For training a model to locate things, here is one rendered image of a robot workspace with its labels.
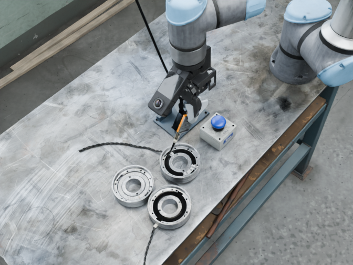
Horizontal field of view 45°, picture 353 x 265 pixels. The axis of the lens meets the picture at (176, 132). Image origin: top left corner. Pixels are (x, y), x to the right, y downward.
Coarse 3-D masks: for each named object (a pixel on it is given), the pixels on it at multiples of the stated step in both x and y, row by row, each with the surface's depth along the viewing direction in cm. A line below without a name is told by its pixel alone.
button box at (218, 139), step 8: (208, 120) 114; (200, 128) 113; (208, 128) 113; (224, 128) 113; (232, 128) 113; (200, 136) 116; (208, 136) 113; (216, 136) 111; (224, 136) 111; (232, 136) 115; (216, 144) 112; (224, 144) 114
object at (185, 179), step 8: (176, 144) 111; (184, 144) 111; (192, 152) 111; (160, 160) 108; (176, 160) 112; (184, 160) 112; (200, 160) 108; (176, 168) 108; (184, 168) 108; (168, 176) 106; (176, 176) 107; (184, 176) 105; (192, 176) 107
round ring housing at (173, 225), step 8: (152, 192) 103; (160, 192) 105; (184, 192) 104; (160, 200) 103; (168, 200) 104; (176, 200) 103; (152, 208) 102; (160, 208) 102; (152, 216) 100; (168, 216) 101; (160, 224) 99; (168, 224) 98; (176, 224) 99
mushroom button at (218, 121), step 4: (216, 116) 112; (220, 116) 111; (212, 120) 111; (216, 120) 111; (220, 120) 111; (224, 120) 111; (212, 124) 111; (216, 124) 110; (220, 124) 110; (224, 124) 110; (216, 128) 110; (220, 128) 110
